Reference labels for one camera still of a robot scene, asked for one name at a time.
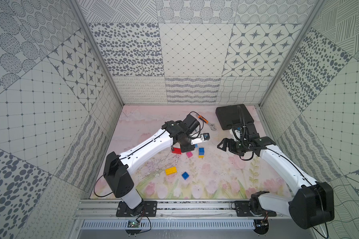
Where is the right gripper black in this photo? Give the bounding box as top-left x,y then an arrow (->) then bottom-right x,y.
217,138 -> 249,156

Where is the dark blue small lego brick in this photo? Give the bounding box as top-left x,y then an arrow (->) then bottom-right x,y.
198,147 -> 204,156

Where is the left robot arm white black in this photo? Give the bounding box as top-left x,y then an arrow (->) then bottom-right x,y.
103,114 -> 210,216

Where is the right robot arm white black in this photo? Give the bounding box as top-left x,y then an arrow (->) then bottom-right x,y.
217,136 -> 335,229

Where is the red lego brick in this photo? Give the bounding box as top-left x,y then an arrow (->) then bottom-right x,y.
172,147 -> 182,155

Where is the yellow long lego brick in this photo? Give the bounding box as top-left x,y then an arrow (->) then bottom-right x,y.
165,166 -> 177,175

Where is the floral pink table mat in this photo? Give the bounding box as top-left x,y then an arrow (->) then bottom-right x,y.
108,106 -> 290,199

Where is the black plastic tool case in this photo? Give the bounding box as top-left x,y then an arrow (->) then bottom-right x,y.
215,104 -> 254,130

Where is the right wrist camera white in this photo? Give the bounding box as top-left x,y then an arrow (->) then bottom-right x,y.
232,126 -> 248,141

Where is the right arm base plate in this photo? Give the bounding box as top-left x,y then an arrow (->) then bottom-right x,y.
231,200 -> 277,217

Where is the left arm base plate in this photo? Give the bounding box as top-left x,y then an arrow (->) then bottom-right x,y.
116,201 -> 158,217

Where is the aluminium rail frame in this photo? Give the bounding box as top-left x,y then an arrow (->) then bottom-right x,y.
73,198 -> 321,221

